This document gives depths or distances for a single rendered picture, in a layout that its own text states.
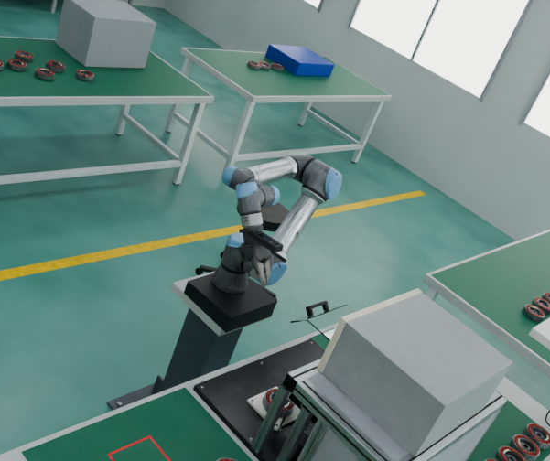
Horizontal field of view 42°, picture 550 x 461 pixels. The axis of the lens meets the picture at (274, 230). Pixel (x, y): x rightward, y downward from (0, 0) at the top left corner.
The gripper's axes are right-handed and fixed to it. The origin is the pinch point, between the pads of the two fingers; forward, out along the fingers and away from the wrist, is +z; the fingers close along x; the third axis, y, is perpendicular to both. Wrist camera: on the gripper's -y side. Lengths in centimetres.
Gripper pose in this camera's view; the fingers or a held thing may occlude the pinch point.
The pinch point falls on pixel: (265, 283)
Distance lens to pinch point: 249.0
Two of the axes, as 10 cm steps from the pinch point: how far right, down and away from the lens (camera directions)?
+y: -7.3, 0.8, 6.8
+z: 1.6, 9.9, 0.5
